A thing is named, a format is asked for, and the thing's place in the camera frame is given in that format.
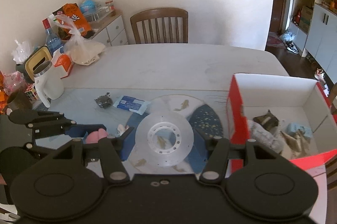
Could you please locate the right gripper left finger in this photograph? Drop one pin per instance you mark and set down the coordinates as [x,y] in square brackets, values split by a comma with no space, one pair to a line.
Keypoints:
[114,151]

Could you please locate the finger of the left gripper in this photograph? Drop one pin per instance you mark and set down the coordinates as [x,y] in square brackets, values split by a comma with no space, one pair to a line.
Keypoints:
[83,130]

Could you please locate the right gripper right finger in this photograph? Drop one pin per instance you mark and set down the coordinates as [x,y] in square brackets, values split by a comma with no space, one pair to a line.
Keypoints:
[215,154]

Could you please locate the pink blue whale toy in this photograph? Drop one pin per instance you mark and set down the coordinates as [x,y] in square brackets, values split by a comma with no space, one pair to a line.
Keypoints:
[95,136]

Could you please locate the clear tape roll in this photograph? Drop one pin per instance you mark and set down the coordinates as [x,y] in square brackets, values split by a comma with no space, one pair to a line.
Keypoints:
[164,139]

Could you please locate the white labelled pouch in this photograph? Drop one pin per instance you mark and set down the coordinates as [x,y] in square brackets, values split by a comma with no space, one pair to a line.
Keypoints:
[263,136]

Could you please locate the black snack packet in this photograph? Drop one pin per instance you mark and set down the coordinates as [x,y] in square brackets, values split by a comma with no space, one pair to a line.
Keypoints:
[268,121]

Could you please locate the silver snack packet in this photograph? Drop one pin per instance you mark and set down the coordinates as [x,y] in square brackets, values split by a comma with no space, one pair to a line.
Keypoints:
[294,147]

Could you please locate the light blue herbal carton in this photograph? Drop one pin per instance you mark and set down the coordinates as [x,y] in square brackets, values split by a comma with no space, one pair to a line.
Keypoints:
[293,128]

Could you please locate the bag of dark seeds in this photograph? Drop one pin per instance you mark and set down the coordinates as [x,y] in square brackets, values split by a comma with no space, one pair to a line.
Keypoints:
[104,101]

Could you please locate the blue tissue pack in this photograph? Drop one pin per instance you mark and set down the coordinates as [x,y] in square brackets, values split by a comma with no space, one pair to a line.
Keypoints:
[131,104]

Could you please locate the white electric kettle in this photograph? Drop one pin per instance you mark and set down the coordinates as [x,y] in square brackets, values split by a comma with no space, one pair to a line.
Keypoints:
[48,83]

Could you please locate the rubiks cube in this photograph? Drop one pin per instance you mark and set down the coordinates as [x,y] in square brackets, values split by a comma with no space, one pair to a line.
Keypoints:
[31,93]

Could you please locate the orange white carton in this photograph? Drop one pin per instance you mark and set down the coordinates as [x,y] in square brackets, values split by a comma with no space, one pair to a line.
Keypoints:
[63,64]

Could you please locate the clear plastic bag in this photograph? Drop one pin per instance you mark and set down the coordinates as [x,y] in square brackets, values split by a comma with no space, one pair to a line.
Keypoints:
[81,51]

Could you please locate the yellow tissue box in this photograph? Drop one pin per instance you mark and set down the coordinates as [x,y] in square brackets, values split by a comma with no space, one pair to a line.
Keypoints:
[38,57]

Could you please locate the blue glass bottle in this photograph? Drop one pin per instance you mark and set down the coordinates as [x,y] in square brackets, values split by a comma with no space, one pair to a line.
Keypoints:
[53,42]

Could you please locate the red cardboard box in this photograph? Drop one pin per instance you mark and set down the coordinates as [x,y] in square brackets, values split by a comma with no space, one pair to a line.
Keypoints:
[290,100]

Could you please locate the white drawer cabinet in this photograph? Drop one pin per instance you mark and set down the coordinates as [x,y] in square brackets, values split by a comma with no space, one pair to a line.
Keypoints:
[110,30]

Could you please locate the orange snack bag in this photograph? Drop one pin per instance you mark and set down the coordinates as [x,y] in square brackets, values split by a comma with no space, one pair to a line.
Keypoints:
[73,12]

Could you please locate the wooden chair right side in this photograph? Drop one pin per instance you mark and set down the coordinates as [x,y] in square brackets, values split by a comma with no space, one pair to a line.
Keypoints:
[331,97]

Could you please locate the wooden chair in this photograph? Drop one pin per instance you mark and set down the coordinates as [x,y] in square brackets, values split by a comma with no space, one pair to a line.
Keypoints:
[161,25]
[331,97]

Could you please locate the wooden chair far side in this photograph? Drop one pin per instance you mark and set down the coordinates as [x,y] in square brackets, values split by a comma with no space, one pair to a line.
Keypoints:
[161,25]

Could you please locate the grey wall cupboard unit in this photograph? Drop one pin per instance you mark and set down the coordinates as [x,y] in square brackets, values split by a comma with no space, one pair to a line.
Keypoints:
[314,25]

